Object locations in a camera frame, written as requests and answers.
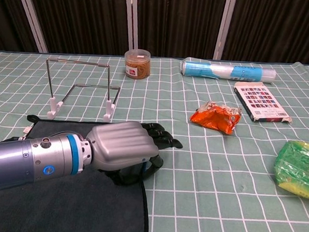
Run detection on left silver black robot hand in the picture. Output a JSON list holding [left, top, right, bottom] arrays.
[[82, 118, 185, 190]]

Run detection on blue towel with black trim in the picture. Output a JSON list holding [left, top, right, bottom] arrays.
[[0, 112, 157, 232]]

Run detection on clear jar of rubber bands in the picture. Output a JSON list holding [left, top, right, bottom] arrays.
[[123, 48, 153, 81]]

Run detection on orange snack packet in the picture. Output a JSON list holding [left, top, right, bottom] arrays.
[[188, 99, 243, 136]]

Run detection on green checked tablecloth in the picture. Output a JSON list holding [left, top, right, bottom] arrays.
[[0, 40, 309, 232]]

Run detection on blue white plastic film roll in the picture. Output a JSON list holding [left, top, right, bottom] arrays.
[[179, 56, 278, 85]]

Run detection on dark curtain panel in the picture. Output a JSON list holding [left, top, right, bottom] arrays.
[[20, 0, 134, 59], [132, 0, 229, 62], [221, 0, 309, 66], [0, 0, 44, 55]]

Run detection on white box with picture grid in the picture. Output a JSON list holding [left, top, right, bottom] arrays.
[[231, 80, 295, 126]]

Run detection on green snack packet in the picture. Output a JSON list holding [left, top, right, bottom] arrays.
[[271, 139, 309, 203]]

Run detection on metal wire rack white feet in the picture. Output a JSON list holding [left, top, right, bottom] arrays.
[[41, 55, 123, 124]]

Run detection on white partition post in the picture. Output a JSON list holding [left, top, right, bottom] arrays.
[[8, 0, 52, 54], [121, 0, 142, 52], [213, 0, 238, 61]]

